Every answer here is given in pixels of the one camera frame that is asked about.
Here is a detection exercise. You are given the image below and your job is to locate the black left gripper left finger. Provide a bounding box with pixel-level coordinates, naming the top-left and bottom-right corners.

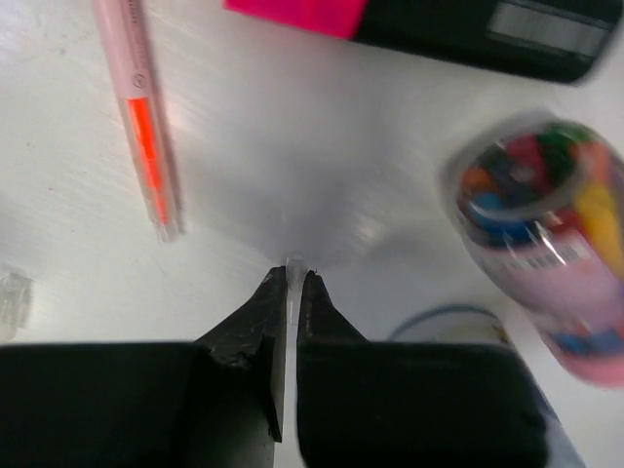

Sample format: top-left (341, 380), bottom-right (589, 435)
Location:
top-left (1, 267), bottom-right (288, 467)

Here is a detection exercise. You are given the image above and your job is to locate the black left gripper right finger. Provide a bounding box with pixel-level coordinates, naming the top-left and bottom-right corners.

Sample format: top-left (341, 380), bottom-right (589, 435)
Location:
top-left (296, 272), bottom-right (551, 467)

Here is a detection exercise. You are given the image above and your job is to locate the clear pen cap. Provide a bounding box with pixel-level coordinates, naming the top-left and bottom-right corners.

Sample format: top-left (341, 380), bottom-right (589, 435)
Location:
top-left (0, 270), bottom-right (32, 343)
top-left (286, 253), bottom-right (306, 326)

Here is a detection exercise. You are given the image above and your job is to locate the pink tube of pins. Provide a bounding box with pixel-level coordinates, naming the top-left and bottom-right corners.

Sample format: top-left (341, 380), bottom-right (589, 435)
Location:
top-left (440, 110), bottom-right (623, 386)

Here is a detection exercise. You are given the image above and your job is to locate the thin orange pen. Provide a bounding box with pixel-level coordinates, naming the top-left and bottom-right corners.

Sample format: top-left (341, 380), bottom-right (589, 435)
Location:
top-left (92, 1), bottom-right (180, 242)

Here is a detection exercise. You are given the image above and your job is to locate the pink black highlighter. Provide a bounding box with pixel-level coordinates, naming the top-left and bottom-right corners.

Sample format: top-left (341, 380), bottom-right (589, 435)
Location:
top-left (223, 0), bottom-right (623, 84)

